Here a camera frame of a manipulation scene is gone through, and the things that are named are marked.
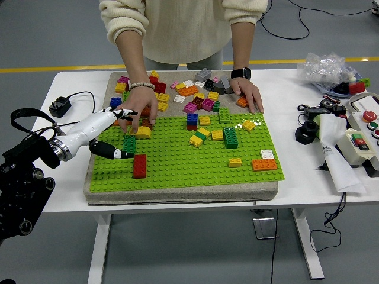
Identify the magenta square brick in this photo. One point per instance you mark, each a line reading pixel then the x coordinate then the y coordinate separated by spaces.
pixel 123 79
pixel 190 107

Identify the dark red hollow brick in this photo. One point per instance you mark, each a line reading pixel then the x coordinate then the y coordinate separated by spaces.
pixel 197 102
pixel 160 87

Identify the yellow square brick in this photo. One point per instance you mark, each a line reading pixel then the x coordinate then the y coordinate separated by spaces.
pixel 162 106
pixel 204 120
pixel 163 98
pixel 213 95
pixel 199 95
pixel 235 163
pixel 179 86
pixel 217 135
pixel 120 87
pixel 248 125
pixel 196 140

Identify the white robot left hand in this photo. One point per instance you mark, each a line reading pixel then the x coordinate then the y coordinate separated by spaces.
pixel 86 128

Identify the dark green long brick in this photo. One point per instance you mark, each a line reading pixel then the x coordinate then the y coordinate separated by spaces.
pixel 230 138
pixel 129 143

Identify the person's left forearm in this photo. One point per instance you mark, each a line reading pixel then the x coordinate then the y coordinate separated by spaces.
pixel 241 47

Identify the black servo parts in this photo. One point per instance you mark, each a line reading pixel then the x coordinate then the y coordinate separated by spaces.
pixel 337 109

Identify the blue plastic dish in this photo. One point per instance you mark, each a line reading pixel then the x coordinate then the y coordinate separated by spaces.
pixel 325 89

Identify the white paper sheet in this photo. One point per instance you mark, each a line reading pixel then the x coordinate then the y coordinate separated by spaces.
pixel 340 168

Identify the black wristwatch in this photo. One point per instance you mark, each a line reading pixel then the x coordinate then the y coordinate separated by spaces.
pixel 241 73

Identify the large black nut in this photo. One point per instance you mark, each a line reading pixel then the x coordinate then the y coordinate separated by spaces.
pixel 299 136

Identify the metal floor plate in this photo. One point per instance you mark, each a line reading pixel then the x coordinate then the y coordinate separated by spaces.
pixel 265 228

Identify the small white switch box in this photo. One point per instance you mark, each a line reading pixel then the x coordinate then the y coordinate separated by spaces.
pixel 348 148

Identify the white table leg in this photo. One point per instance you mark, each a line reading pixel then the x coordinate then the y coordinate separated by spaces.
pixel 99 251
pixel 308 245

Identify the small dark green brick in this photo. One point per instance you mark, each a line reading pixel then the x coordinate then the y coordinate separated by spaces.
pixel 216 106

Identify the blue square brick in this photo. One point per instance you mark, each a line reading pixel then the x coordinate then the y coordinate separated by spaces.
pixel 192 118
pixel 115 102

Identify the white button control box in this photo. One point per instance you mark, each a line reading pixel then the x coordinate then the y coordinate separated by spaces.
pixel 359 125

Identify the person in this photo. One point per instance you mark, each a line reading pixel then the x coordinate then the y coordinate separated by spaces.
pixel 183 29

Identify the small pink brick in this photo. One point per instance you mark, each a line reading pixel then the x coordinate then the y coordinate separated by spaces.
pixel 174 85
pixel 215 79

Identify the yellow thin brick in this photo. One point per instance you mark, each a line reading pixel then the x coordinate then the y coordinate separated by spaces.
pixel 204 131

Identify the green studded baseplate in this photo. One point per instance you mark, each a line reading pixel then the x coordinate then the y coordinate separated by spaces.
pixel 183 165

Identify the light grey brick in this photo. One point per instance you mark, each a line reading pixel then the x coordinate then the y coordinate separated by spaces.
pixel 203 74

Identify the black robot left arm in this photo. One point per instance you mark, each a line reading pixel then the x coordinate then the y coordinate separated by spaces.
pixel 20 183

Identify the magenta hollow brick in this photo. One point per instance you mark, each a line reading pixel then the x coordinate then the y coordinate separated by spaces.
pixel 208 104

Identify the brown small brick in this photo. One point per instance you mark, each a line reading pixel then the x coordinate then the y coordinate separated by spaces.
pixel 146 124

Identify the yellow curved brick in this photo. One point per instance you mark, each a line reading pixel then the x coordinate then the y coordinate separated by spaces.
pixel 144 133

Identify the grey long brick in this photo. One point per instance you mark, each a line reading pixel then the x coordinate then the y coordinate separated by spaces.
pixel 225 83

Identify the person's left hand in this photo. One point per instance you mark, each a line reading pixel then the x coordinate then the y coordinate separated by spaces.
pixel 248 91

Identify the white square brick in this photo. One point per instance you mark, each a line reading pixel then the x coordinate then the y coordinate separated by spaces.
pixel 267 154
pixel 199 84
pixel 179 98
pixel 188 83

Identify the red square brick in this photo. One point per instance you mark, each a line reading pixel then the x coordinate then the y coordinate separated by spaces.
pixel 192 127

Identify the green paper piece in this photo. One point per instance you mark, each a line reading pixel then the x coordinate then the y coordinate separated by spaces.
pixel 317 124

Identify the black hollow brick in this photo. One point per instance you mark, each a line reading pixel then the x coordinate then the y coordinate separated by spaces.
pixel 209 85

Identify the white flat device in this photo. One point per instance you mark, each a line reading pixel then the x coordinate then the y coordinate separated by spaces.
pixel 365 103

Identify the black power plug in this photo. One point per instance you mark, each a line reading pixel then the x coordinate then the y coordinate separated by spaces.
pixel 60 107

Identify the red long brick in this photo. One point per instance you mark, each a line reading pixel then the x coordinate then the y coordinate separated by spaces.
pixel 139 166

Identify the lime green brick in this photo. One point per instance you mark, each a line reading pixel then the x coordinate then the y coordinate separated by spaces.
pixel 125 95
pixel 365 82
pixel 224 114

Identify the dark grey brick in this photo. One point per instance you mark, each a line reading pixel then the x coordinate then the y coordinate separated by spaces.
pixel 219 87

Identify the green thin brick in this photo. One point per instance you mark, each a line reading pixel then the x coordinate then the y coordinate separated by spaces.
pixel 202 135

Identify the small yellow brick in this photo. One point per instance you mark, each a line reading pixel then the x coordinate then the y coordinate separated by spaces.
pixel 154 74

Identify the large red brick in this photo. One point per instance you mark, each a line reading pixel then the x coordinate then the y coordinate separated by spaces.
pixel 153 80

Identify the person's right hand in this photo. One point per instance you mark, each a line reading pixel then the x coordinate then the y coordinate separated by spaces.
pixel 142 103

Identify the person's right forearm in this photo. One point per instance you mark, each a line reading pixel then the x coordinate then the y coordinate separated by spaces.
pixel 133 59

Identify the black power adapter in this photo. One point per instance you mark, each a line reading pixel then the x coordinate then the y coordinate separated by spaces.
pixel 316 111

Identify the clear plastic bag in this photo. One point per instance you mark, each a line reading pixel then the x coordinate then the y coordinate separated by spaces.
pixel 322 66

